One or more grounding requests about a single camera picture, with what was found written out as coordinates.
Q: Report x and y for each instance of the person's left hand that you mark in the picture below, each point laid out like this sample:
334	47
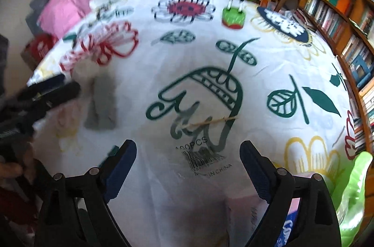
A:
27	167

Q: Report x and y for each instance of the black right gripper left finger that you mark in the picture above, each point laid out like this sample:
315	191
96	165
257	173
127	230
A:
116	168

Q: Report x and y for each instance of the wooden bookshelf with books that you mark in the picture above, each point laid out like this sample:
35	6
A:
347	25

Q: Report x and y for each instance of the grey cloth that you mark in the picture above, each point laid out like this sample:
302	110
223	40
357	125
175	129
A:
102	111

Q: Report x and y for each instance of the floral white tablecloth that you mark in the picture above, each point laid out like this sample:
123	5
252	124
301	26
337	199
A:
273	83

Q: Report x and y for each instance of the green leaf-shaped bowl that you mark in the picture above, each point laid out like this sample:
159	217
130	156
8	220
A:
346	185

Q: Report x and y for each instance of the red cardboard box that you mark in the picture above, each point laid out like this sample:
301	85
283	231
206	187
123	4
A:
35	51

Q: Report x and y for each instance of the bag of cotton swabs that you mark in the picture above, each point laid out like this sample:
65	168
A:
188	194

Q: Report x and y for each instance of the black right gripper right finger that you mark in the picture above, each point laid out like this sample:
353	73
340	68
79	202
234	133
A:
259	169

